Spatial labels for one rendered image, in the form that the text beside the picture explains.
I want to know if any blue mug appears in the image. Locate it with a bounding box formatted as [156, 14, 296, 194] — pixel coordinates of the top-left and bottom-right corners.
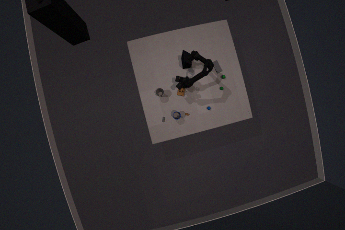
[173, 112, 181, 120]

